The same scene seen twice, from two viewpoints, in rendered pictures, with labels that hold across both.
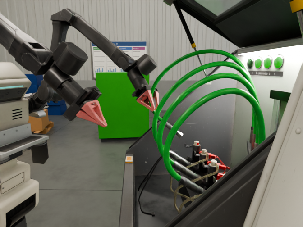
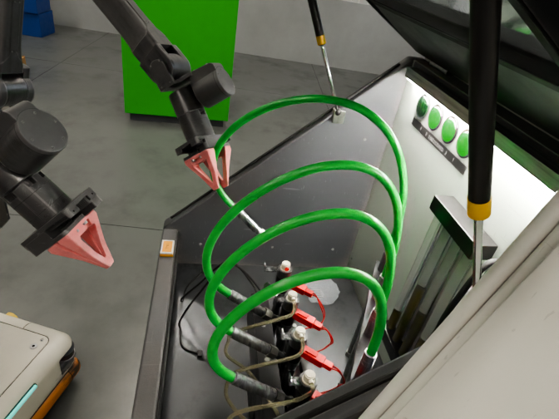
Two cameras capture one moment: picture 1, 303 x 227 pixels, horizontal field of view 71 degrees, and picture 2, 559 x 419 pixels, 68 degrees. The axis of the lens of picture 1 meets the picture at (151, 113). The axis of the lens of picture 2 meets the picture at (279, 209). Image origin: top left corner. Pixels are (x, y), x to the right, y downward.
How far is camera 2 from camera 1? 29 cm
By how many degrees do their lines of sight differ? 23
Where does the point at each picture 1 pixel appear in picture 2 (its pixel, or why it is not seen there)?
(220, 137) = not seen: hidden behind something
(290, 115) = (407, 382)
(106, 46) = (125, 20)
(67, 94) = (26, 211)
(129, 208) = (154, 371)
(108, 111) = not seen: hidden behind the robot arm
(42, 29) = not seen: outside the picture
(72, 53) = (29, 145)
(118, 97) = (168, 28)
